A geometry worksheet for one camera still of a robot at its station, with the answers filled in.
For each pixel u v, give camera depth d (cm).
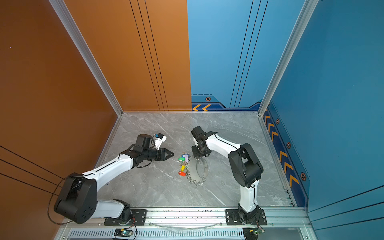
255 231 70
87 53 85
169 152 82
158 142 79
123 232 71
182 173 88
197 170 91
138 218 73
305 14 71
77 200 42
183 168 90
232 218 72
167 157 79
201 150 79
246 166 49
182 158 94
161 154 75
